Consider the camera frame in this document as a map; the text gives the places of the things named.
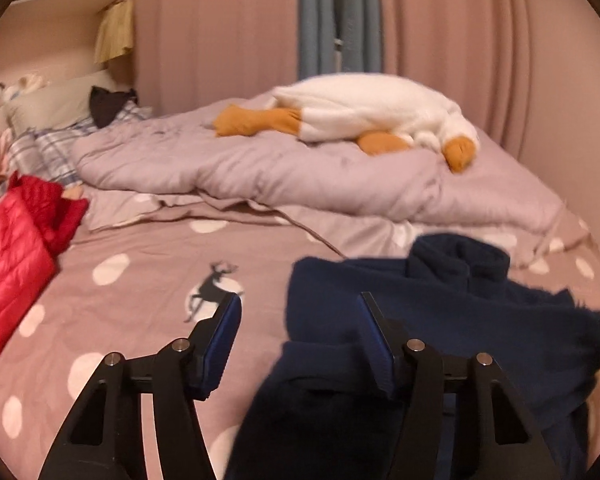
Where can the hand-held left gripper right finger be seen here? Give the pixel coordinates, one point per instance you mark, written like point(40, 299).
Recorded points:
point(377, 345)

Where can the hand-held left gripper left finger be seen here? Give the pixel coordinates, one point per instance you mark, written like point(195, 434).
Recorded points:
point(220, 345)

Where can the navy blue fleece jacket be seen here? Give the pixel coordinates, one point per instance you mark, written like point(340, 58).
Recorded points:
point(330, 300)

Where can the pink polka dot bed sheet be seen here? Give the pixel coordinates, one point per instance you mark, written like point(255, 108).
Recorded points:
point(130, 310)

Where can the lilac duvet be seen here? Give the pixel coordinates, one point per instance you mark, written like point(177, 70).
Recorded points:
point(280, 170)

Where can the red puffer jacket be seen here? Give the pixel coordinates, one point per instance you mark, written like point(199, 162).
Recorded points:
point(5, 260)

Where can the white goose plush toy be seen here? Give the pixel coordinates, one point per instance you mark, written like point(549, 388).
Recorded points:
point(370, 105)

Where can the plaid pillow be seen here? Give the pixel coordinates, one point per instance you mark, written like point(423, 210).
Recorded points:
point(55, 147)

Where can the dark brown cloth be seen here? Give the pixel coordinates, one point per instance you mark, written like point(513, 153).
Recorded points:
point(105, 105)

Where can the cream pillow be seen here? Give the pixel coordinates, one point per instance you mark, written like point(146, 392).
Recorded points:
point(55, 100)

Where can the pink curtain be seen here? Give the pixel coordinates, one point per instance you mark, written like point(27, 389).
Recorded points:
point(205, 35)

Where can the yellow fringed cloth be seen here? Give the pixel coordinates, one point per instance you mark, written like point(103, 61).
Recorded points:
point(115, 30)

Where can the blue-grey curtain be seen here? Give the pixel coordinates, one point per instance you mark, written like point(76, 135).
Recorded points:
point(312, 10)

